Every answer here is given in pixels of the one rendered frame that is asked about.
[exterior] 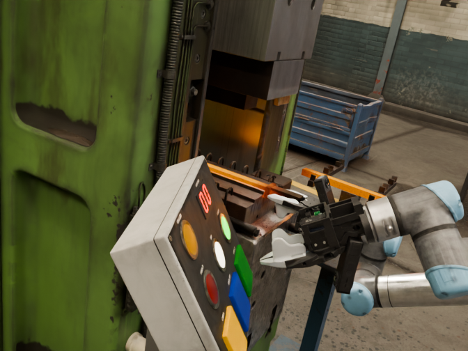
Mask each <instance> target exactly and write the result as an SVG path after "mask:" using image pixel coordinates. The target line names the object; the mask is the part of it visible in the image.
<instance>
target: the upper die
mask: <svg viewBox="0 0 468 351"><path fill-rule="evenodd" d="M303 66H304V59H297V60H286V61H265V62H264V61H259V60H255V59H252V58H246V57H243V56H237V55H234V54H228V53H225V52H220V51H216V50H212V56H211V61H210V70H209V75H208V85H211V86H215V87H218V88H222V89H226V90H229V91H233V92H236V93H241V94H244V95H248V96H251V97H254V98H259V99H262V100H272V99H275V98H281V97H285V96H288V95H294V94H297V93H298V90H299V83H300V79H301V76H302V70H303Z"/></svg>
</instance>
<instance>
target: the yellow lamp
mask: <svg viewBox="0 0 468 351"><path fill-rule="evenodd" d="M183 231H184V237H185V242H186V245H187V248H188V249H189V251H190V252H191V253H192V254H193V255H195V254H196V240H195V237H194V234H193V232H192V230H191V228H190V227H189V226H188V225H187V224H185V225H184V230H183Z"/></svg>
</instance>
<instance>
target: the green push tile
mask: <svg viewBox="0 0 468 351"><path fill-rule="evenodd" d="M234 266H235V268H236V270H237V273H238V275H239V278H240V280H241V282H242V285H243V287H244V290H245V292H246V294H247V297H250V296H251V291H252V283H253V273H252V271H251V268H250V266H249V264H248V261H247V259H246V256H245V254H244V252H243V249H242V247H241V245H240V244H239V245H237V249H236V253H235V261H234Z"/></svg>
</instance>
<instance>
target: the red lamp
mask: <svg viewBox="0 0 468 351"><path fill-rule="evenodd" d="M206 283H207V288H208V293H209V296H210V298H211V300H212V302H213V303H214V304H217V302H218V292H217V287H216V284H215V280H214V279H213V278H212V276H211V275H210V274H208V275H207V277H206Z"/></svg>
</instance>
